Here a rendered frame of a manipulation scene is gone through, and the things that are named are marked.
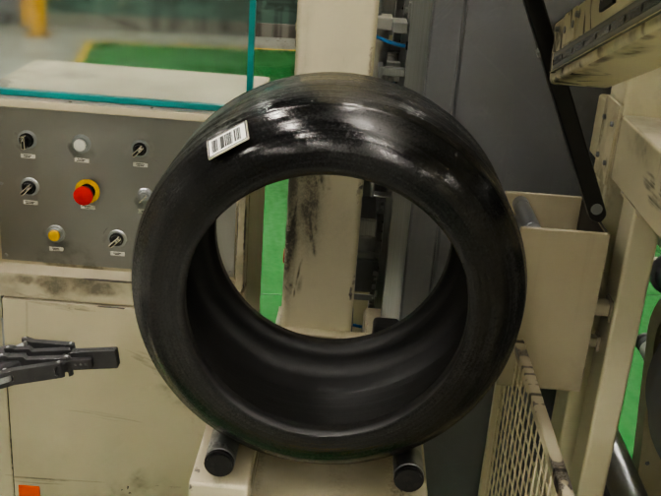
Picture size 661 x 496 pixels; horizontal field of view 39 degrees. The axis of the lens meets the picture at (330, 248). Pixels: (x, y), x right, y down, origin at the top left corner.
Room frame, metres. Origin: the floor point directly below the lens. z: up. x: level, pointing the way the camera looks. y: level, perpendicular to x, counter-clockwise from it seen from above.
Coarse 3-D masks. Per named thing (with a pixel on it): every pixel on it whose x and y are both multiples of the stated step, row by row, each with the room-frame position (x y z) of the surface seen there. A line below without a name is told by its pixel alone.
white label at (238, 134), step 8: (232, 128) 1.18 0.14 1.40; (240, 128) 1.17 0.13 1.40; (216, 136) 1.18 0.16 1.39; (224, 136) 1.17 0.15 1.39; (232, 136) 1.16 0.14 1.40; (240, 136) 1.15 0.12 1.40; (248, 136) 1.14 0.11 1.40; (208, 144) 1.17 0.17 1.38; (216, 144) 1.16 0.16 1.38; (224, 144) 1.15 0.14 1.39; (232, 144) 1.15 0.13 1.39; (208, 152) 1.16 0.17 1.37; (216, 152) 1.15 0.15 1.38; (224, 152) 1.14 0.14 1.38
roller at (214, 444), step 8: (216, 432) 1.21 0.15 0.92; (216, 440) 1.19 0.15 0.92; (224, 440) 1.18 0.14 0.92; (232, 440) 1.19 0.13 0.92; (208, 448) 1.18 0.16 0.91; (216, 448) 1.16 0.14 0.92; (224, 448) 1.17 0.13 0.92; (232, 448) 1.18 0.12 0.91; (208, 456) 1.16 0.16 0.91; (216, 456) 1.15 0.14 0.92; (224, 456) 1.15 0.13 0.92; (232, 456) 1.16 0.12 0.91; (208, 464) 1.15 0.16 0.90; (216, 464) 1.15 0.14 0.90; (224, 464) 1.15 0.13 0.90; (232, 464) 1.16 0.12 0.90; (216, 472) 1.15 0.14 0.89; (224, 472) 1.15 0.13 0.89
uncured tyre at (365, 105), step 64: (256, 128) 1.17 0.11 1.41; (320, 128) 1.16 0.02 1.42; (384, 128) 1.16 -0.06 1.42; (448, 128) 1.24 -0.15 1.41; (192, 192) 1.15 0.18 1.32; (448, 192) 1.14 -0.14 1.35; (192, 256) 1.15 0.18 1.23; (512, 256) 1.16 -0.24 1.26; (192, 320) 1.37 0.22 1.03; (256, 320) 1.41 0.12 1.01; (448, 320) 1.40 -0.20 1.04; (512, 320) 1.16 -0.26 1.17; (192, 384) 1.14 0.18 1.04; (256, 384) 1.34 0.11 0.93; (320, 384) 1.38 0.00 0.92; (384, 384) 1.37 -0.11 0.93; (448, 384) 1.14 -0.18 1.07; (256, 448) 1.17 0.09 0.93; (320, 448) 1.14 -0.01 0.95; (384, 448) 1.14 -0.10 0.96
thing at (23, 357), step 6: (0, 354) 1.25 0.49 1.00; (6, 354) 1.25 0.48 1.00; (12, 354) 1.25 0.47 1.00; (18, 354) 1.25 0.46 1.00; (24, 354) 1.25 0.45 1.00; (66, 354) 1.25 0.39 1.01; (0, 360) 1.24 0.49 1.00; (24, 360) 1.24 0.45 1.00; (30, 360) 1.24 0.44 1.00; (36, 360) 1.24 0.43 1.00; (42, 360) 1.24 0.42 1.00; (48, 360) 1.24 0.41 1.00; (54, 360) 1.24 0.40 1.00; (66, 360) 1.24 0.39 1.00; (72, 372) 1.25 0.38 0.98
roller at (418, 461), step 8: (416, 448) 1.21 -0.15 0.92; (392, 456) 1.21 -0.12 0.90; (400, 456) 1.18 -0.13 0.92; (408, 456) 1.18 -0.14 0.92; (416, 456) 1.18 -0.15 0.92; (392, 464) 1.19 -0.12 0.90; (400, 464) 1.16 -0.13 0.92; (408, 464) 1.16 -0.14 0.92; (416, 464) 1.16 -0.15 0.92; (400, 472) 1.15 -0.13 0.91; (408, 472) 1.15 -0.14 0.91; (416, 472) 1.15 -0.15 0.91; (400, 480) 1.15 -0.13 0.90; (408, 480) 1.15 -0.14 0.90; (416, 480) 1.15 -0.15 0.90; (400, 488) 1.15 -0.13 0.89; (408, 488) 1.15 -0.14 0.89; (416, 488) 1.15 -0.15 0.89
